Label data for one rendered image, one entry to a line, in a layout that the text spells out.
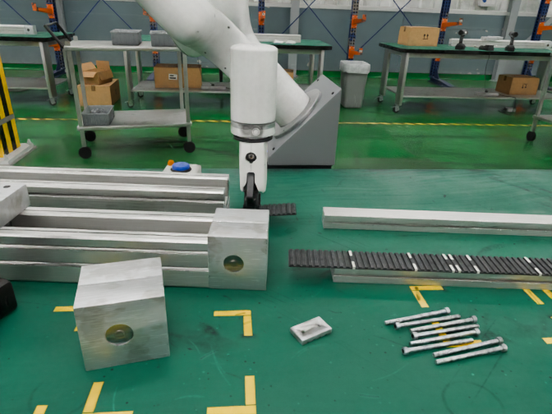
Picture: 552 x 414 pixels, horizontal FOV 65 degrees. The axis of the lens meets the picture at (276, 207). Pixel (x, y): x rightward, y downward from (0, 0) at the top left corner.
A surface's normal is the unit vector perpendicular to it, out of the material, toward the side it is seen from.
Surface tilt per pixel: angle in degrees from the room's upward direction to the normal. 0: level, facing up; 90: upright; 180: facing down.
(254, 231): 0
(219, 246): 90
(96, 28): 90
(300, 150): 90
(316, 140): 90
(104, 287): 0
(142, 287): 0
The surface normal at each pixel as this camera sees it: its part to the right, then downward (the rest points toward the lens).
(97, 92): 0.14, 0.40
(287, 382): 0.04, -0.90
